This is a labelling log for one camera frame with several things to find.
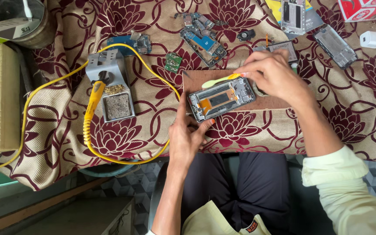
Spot red cardboard box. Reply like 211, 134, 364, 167
337, 0, 376, 23

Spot brown wooden work board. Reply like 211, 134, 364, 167
182, 69, 291, 112

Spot phone frame with blue board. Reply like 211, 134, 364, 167
180, 27, 227, 68

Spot person's pale yellow shirt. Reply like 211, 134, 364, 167
146, 200, 272, 235

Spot small green circuit board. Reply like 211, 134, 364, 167
164, 52, 183, 74

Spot person's left hand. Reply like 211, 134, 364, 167
168, 93, 216, 166

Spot white green cardboard box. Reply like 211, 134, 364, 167
0, 18, 41, 45

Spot grey metal soldering iron stand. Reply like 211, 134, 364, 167
85, 49, 136, 123

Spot wooden bench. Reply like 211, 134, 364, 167
0, 177, 135, 235

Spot green hose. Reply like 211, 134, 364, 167
78, 159, 140, 178

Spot grey tape roll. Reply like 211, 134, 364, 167
252, 81, 271, 98

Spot brown cleaning sponge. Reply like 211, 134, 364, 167
105, 94, 133, 120

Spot yellow soldering iron cable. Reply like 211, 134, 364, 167
0, 43, 181, 171

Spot blue phone circuit board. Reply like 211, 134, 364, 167
106, 33, 152, 56

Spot yellow soldering iron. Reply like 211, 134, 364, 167
83, 80, 107, 146

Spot silver phone frame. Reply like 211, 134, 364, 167
312, 24, 358, 70
281, 0, 307, 36

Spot round dark tin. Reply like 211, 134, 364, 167
0, 0, 57, 50

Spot person's right hand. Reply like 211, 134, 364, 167
233, 49, 318, 110

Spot maroon floral beige tablecloth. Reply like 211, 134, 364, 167
0, 0, 376, 192

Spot white charger adapter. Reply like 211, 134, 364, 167
359, 31, 376, 49

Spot grey phone frame orange flex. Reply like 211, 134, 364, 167
187, 77, 257, 123

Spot yellow blue paper packet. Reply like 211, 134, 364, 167
265, 0, 324, 40

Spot person's dark trousers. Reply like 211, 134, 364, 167
181, 151, 292, 235

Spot black camera module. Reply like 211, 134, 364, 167
237, 29, 256, 42

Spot black phone battery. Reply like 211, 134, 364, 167
253, 40, 300, 64

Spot yellow-green plastic pry tool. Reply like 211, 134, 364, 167
202, 73, 241, 89

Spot brass wire cleaning wool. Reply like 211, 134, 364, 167
104, 84, 125, 95

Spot heap of grey circuit boards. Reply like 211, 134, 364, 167
174, 12, 216, 37

